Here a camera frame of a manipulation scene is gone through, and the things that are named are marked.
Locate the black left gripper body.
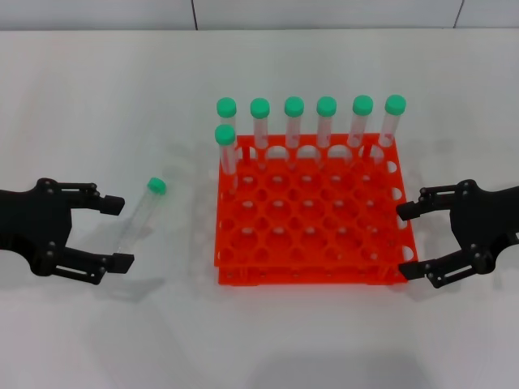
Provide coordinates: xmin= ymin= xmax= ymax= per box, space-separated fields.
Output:
xmin=0 ymin=177 xmax=74 ymax=279

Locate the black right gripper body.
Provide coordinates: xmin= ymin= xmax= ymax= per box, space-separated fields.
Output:
xmin=448 ymin=179 xmax=519 ymax=276

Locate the clear test tube green cap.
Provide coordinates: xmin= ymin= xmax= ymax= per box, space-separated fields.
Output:
xmin=249 ymin=97 xmax=272 ymax=169
xmin=115 ymin=176 xmax=168 ymax=256
xmin=215 ymin=96 xmax=238 ymax=137
xmin=372 ymin=94 xmax=407 ymax=163
xmin=315 ymin=96 xmax=338 ymax=167
xmin=347 ymin=95 xmax=375 ymax=163
xmin=283 ymin=96 xmax=306 ymax=167
xmin=214 ymin=124 xmax=240 ymax=195

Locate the orange test tube rack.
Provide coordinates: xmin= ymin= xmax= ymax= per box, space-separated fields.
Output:
xmin=213 ymin=133 xmax=419 ymax=287

